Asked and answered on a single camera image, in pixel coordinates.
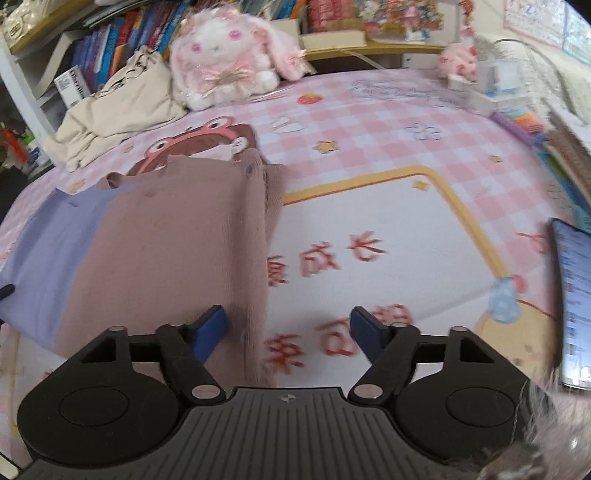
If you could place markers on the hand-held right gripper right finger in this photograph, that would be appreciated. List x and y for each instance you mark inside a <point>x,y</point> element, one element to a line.
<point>367,332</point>

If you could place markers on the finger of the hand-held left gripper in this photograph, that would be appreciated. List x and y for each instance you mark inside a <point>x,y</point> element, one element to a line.
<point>6,291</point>

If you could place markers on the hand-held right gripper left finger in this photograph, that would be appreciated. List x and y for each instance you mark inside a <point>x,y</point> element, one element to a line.
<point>210,332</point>

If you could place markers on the purple and pink sweater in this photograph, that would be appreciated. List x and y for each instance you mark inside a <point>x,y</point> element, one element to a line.
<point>161,249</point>

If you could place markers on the fluffy pale cloth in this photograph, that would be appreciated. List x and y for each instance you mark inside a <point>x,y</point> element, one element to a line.
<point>545,429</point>

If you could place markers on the cream printed garment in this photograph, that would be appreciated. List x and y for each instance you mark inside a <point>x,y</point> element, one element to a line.
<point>115,115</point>

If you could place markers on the smartphone with lit screen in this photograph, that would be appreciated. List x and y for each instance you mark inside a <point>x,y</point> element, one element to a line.
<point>575,304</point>

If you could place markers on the white labelled box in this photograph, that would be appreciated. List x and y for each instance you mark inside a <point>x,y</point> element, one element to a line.
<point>71,87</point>

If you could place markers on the pack of coloured markers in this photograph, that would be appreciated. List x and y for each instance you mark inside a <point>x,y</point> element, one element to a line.
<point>517,127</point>

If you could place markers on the stack of notebooks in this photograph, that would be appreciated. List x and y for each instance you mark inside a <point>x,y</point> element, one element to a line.
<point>568,157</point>

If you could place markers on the row of colourful books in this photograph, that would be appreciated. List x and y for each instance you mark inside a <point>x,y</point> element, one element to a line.
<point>115,41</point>

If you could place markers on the white ceramic ornament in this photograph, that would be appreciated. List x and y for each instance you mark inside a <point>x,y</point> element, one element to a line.
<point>21,16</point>

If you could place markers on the white pink plush bunny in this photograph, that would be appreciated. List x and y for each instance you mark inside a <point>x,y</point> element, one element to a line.
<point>217,46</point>

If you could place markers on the small pink plush pig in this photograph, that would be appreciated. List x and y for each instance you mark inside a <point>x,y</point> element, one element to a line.
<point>457,60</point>

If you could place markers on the white thick book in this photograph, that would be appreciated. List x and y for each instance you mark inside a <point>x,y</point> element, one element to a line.
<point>332,40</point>

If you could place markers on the sparkly flower ornament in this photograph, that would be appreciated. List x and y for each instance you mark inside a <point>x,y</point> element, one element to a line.
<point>397,18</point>

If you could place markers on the red boxed book set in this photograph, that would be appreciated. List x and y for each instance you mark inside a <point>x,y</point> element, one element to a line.
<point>330,14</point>

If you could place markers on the wall poster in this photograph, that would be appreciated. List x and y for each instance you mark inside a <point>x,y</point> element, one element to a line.
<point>535,23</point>

